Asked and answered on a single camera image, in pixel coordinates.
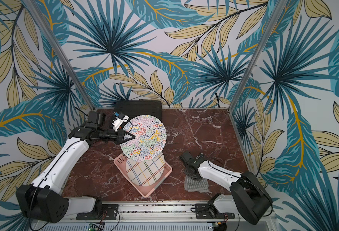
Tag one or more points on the colourful squiggle pattern plate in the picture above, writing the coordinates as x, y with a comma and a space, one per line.
150, 138

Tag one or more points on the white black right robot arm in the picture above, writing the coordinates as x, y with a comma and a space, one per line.
248, 197

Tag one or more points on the aluminium corner post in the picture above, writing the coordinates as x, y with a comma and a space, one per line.
46, 30
273, 20

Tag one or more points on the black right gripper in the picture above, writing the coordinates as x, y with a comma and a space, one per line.
191, 169

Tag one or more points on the black plastic tool case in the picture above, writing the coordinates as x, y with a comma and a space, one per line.
135, 108

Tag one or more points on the white plaid line plate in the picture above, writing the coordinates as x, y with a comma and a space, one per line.
145, 173

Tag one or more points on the left aluminium corner post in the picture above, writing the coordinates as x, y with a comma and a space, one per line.
46, 30

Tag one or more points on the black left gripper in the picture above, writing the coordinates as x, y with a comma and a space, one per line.
120, 135

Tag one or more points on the grey striped microfibre cloth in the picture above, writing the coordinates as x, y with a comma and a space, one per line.
196, 186

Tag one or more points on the right aluminium corner post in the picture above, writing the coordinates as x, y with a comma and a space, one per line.
273, 20

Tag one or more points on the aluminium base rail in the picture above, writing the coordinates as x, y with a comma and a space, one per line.
159, 216

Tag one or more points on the pink perforated plastic basket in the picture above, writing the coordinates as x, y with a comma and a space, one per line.
120, 163

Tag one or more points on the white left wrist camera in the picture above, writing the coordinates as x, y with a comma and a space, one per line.
119, 119

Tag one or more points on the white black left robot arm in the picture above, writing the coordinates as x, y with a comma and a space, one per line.
42, 200

